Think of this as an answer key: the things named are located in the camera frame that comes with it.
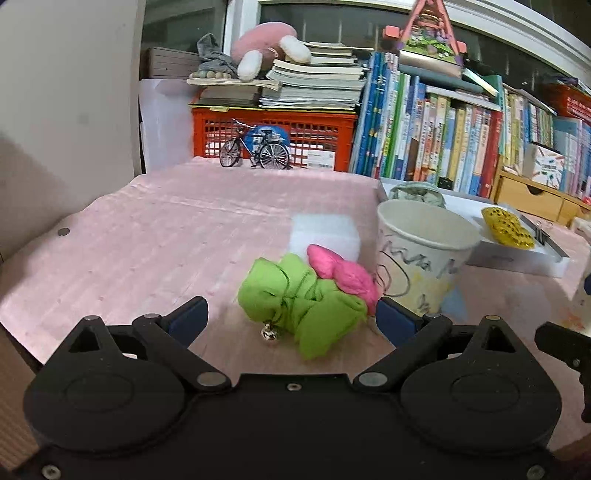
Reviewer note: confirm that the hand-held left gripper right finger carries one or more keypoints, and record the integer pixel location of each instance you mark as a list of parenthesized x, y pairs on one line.
[(397, 321)]

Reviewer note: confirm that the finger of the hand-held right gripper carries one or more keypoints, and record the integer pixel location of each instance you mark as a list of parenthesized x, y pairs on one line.
[(561, 344), (585, 397)]

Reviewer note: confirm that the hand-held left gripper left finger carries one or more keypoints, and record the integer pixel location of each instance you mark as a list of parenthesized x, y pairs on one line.
[(187, 321)]

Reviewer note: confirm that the lime green cloth with bell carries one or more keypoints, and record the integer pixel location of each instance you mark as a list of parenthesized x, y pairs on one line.
[(318, 318)]

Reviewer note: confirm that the shallow white box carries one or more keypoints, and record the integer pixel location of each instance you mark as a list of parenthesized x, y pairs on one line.
[(508, 261)]

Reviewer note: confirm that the white paper cup with scribbles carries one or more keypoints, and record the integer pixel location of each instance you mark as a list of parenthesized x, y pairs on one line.
[(415, 267)]

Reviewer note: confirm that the pink cloth bundle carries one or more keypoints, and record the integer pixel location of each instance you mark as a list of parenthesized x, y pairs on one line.
[(351, 277)]

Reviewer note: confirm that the metal clip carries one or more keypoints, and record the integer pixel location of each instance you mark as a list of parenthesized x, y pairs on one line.
[(542, 233)]

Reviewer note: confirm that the white foam block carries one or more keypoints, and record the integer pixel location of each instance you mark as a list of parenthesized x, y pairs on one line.
[(323, 230)]

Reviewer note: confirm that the yellow mesh scrubber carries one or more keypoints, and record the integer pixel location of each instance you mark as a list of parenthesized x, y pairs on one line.
[(505, 228)]

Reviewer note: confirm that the pale green crumpled cloth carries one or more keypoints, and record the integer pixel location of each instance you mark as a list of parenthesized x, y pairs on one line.
[(418, 194)]

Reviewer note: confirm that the wooden drawer box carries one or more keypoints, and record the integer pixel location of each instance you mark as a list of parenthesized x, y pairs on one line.
[(526, 198)]

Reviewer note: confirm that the white coloured pencil box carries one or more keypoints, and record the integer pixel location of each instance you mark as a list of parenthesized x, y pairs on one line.
[(545, 166)]

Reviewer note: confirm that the black toy bicycle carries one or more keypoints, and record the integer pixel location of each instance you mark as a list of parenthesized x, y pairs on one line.
[(272, 154)]

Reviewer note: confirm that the row of tall picture books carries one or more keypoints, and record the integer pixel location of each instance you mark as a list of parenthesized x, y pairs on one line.
[(415, 134)]

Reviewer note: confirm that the round blue fan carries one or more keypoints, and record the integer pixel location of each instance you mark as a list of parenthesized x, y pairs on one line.
[(254, 137)]

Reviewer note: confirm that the white plastic sheet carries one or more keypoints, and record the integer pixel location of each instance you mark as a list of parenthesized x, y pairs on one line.
[(161, 124)]

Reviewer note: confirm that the red plastic crate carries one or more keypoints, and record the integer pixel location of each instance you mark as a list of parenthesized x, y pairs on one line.
[(318, 131)]

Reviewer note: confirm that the red plastic basket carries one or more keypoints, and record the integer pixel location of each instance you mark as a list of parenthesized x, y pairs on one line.
[(570, 101)]

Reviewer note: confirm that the grey flat-lying books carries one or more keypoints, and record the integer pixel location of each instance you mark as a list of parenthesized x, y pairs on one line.
[(443, 74)]

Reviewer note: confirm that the stack of paperback books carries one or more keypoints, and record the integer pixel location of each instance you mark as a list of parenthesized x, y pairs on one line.
[(314, 83)]

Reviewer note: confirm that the brown cardboard boxes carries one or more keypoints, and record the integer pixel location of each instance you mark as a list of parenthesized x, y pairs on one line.
[(171, 62)]

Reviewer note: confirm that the grey cloth toy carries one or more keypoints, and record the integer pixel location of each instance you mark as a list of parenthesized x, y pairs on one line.
[(214, 57)]

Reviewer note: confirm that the pink and white plush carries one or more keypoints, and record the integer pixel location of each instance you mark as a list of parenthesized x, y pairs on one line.
[(263, 44)]

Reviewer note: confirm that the colourful toy house model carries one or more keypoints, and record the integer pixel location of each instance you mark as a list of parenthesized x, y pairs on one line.
[(429, 32)]

